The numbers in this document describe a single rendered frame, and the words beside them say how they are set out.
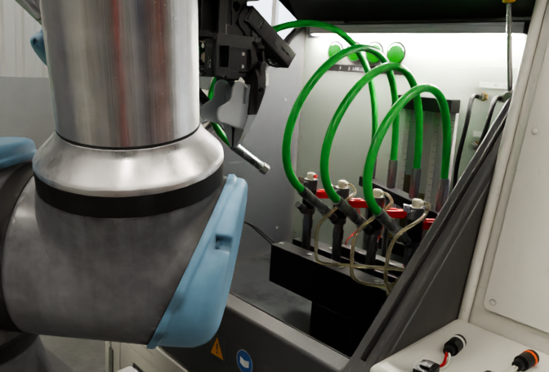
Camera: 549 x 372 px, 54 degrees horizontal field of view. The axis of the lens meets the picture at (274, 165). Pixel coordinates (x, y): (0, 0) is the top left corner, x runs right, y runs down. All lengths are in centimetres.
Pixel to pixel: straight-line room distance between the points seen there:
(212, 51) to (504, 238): 49
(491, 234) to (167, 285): 62
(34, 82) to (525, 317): 733
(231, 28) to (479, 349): 54
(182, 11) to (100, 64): 5
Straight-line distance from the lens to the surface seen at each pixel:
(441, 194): 98
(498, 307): 86
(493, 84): 115
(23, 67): 777
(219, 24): 70
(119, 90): 29
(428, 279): 78
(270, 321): 85
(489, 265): 87
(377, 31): 127
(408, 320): 77
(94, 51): 29
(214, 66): 69
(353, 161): 135
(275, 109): 140
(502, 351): 81
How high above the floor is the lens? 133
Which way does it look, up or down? 11 degrees down
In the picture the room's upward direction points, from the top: 4 degrees clockwise
